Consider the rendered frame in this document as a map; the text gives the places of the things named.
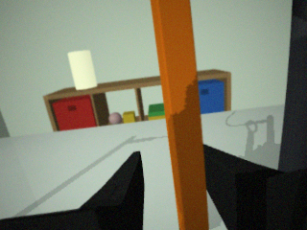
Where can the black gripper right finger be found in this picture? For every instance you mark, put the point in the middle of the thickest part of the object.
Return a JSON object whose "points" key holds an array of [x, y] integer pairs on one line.
{"points": [[254, 197]]}

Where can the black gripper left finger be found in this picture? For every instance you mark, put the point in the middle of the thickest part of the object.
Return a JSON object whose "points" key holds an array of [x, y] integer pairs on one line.
{"points": [[118, 205]]}

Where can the grey wire rig with two posts on flat base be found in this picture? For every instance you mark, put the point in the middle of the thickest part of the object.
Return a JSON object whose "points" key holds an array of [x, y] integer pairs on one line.
{"points": [[293, 147]]}

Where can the orange bar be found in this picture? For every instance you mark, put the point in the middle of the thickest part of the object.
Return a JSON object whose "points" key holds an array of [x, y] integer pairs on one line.
{"points": [[173, 30]]}

